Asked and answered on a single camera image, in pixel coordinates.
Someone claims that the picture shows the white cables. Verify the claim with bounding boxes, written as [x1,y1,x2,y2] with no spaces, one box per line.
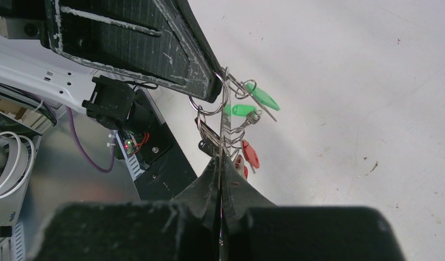
[0,131,36,202]

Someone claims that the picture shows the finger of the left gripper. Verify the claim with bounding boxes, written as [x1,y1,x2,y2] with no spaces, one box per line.
[45,1,222,103]

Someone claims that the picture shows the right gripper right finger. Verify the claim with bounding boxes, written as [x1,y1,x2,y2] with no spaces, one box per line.
[219,159,405,260]

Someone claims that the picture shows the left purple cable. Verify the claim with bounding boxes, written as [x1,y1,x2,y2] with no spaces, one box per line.
[65,106,118,175]

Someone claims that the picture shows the left controller board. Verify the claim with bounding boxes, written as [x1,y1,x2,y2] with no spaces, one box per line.
[114,132,150,160]

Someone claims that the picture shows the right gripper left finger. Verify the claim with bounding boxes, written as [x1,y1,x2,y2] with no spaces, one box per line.
[28,157,219,260]

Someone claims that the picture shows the large keyring with keys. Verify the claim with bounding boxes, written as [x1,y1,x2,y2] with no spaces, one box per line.
[188,67,280,179]

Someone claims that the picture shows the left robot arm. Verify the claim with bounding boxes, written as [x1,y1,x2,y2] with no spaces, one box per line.
[0,1,224,134]

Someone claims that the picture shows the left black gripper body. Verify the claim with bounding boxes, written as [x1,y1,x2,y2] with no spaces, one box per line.
[0,0,50,47]

